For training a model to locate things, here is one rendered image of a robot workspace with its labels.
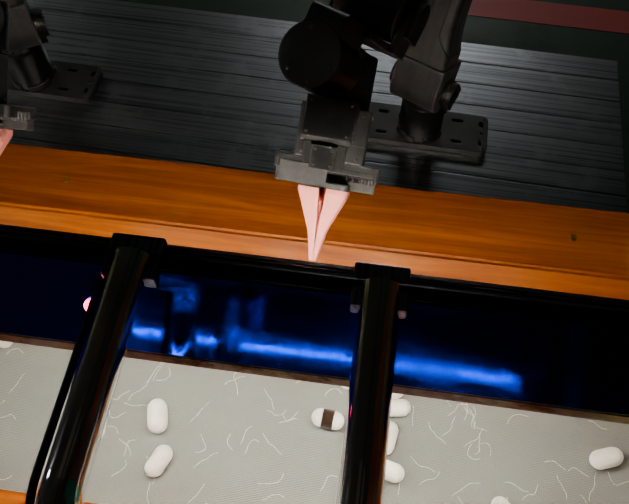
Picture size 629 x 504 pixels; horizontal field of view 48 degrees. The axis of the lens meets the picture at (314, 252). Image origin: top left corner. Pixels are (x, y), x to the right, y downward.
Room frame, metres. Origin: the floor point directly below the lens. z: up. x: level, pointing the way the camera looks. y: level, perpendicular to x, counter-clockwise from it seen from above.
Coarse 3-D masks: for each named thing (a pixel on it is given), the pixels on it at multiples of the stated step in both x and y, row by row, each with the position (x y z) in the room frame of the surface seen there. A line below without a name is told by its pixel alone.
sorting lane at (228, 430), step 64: (0, 384) 0.26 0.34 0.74; (128, 384) 0.26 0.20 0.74; (192, 384) 0.26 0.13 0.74; (256, 384) 0.26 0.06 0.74; (320, 384) 0.26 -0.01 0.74; (0, 448) 0.19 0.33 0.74; (128, 448) 0.19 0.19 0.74; (192, 448) 0.19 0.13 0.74; (256, 448) 0.19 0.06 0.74; (320, 448) 0.19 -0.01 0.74; (448, 448) 0.19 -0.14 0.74; (512, 448) 0.19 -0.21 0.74; (576, 448) 0.19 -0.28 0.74
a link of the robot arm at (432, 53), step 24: (432, 0) 0.69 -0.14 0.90; (456, 0) 0.68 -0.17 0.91; (432, 24) 0.68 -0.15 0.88; (456, 24) 0.67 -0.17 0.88; (408, 48) 0.68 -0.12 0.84; (432, 48) 0.66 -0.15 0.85; (456, 48) 0.67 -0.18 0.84; (408, 72) 0.66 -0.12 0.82; (432, 72) 0.65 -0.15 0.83; (456, 72) 0.68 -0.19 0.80; (408, 96) 0.65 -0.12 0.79; (432, 96) 0.63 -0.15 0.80
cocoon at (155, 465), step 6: (156, 450) 0.19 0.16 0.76; (162, 450) 0.19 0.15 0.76; (168, 450) 0.19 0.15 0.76; (150, 456) 0.18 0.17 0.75; (156, 456) 0.18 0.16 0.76; (162, 456) 0.18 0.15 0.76; (168, 456) 0.18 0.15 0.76; (150, 462) 0.18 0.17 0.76; (156, 462) 0.18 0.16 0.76; (162, 462) 0.18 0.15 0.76; (168, 462) 0.18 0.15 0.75; (144, 468) 0.17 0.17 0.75; (150, 468) 0.17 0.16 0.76; (156, 468) 0.17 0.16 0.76; (162, 468) 0.17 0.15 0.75; (150, 474) 0.16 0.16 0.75; (156, 474) 0.17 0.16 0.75
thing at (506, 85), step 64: (64, 0) 0.97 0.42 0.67; (128, 64) 0.82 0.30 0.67; (192, 64) 0.82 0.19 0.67; (256, 64) 0.82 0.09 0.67; (384, 64) 0.82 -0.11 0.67; (512, 64) 0.82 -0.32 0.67; (576, 64) 0.82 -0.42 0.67; (64, 128) 0.69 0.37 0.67; (128, 128) 0.69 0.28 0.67; (192, 128) 0.69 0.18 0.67; (256, 128) 0.69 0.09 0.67; (512, 128) 0.69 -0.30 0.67; (576, 128) 0.69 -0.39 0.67; (448, 192) 0.57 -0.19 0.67; (512, 192) 0.57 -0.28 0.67; (576, 192) 0.57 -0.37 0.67
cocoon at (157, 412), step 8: (152, 400) 0.24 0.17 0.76; (160, 400) 0.24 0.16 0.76; (152, 408) 0.23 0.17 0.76; (160, 408) 0.23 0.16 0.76; (152, 416) 0.22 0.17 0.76; (160, 416) 0.22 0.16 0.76; (152, 424) 0.21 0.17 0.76; (160, 424) 0.21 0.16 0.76; (152, 432) 0.21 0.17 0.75; (160, 432) 0.21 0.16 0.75
